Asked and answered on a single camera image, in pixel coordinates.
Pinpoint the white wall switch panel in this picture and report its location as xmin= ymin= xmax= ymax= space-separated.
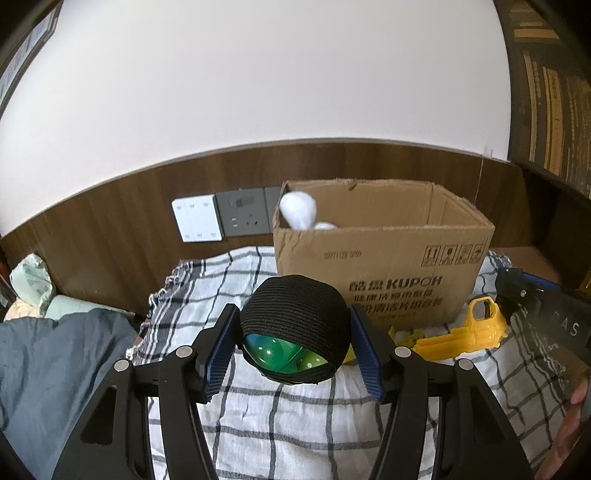
xmin=171 ymin=194 xmax=223 ymax=243

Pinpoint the white plush toy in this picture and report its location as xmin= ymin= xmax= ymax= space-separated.
xmin=280 ymin=191 xmax=337 ymax=231

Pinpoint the grey blue duvet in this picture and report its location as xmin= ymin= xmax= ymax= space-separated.
xmin=1 ymin=309 xmax=136 ymax=479

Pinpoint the wooden nightstand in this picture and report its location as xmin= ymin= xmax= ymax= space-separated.
xmin=493 ymin=246 xmax=561 ymax=284

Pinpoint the black mesh ball toy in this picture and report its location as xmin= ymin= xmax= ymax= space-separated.
xmin=239 ymin=275 xmax=351 ymax=385

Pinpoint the grey wall socket panel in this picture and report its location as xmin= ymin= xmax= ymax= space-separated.
xmin=215 ymin=186 xmax=280 ymax=237

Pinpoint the brown cardboard box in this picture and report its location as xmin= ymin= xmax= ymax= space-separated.
xmin=273 ymin=179 xmax=495 ymax=329

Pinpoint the framed wall picture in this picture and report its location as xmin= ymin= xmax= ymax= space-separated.
xmin=1 ymin=0 xmax=63 ymax=114

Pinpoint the dark wooden bookshelf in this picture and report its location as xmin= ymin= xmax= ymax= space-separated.
xmin=494 ymin=1 xmax=590 ymax=198

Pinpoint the person's right hand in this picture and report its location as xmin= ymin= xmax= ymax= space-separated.
xmin=535 ymin=374 xmax=589 ymax=480

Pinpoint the yellow toy gun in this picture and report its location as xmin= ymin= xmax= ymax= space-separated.
xmin=344 ymin=297 xmax=510 ymax=363

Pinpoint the light green pillow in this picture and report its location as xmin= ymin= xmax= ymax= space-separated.
xmin=4 ymin=254 xmax=134 ymax=321

